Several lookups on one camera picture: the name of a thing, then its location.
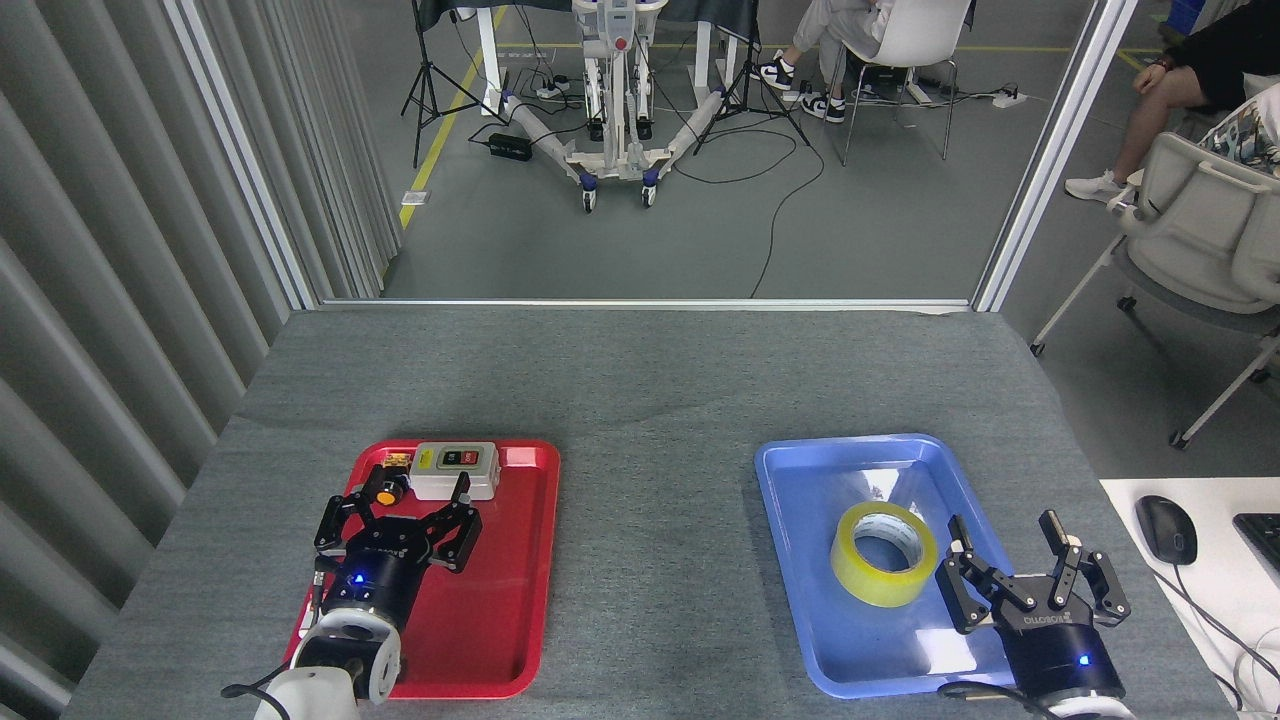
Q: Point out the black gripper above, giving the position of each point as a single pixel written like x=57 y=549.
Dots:
x=1060 y=655
x=385 y=590

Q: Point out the yellow tape roll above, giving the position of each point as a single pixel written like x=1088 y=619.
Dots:
x=880 y=585

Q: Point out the person's hand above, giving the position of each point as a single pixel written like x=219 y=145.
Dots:
x=1148 y=78

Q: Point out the orange and black push button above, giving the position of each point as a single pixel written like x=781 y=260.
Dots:
x=388 y=492

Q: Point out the small yellow terminal block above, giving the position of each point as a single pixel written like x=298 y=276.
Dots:
x=397 y=459

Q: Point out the red plastic tray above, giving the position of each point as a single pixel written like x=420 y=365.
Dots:
x=500 y=620

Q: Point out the black computer mouse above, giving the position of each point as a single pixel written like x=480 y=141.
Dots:
x=1166 y=530

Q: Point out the white desk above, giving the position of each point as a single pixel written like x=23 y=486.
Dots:
x=1220 y=600

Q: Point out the black keyboard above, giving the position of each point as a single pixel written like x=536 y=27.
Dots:
x=1262 y=540

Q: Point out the blue plastic tray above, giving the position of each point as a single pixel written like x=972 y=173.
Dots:
x=800 y=520

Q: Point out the small grey floor plate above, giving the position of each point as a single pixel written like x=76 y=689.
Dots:
x=415 y=197

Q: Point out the grey office chair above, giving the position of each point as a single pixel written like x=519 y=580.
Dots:
x=1200 y=240

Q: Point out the black power adapter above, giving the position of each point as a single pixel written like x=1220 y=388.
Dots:
x=510 y=147

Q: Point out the white stand on wheels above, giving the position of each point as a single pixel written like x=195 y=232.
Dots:
x=620 y=160

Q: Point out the black tripod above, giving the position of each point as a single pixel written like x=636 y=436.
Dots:
x=745 y=90
x=430 y=70

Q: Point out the white power strip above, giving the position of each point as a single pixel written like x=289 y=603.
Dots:
x=1010 y=100

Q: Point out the patterned fabric on chair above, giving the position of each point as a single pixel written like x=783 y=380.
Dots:
x=1245 y=135

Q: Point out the white plastic chair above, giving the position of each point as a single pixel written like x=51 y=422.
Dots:
x=915 y=40

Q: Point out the person in black top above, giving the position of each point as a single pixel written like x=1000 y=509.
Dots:
x=1220 y=50

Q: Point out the blue crate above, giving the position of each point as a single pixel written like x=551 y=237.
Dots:
x=1190 y=15

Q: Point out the person on white chair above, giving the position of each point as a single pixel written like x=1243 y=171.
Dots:
x=830 y=25

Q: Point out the white push button switch box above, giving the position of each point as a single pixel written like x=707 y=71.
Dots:
x=455 y=462

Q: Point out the silver aluminium post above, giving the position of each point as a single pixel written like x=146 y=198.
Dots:
x=245 y=160
x=1050 y=160

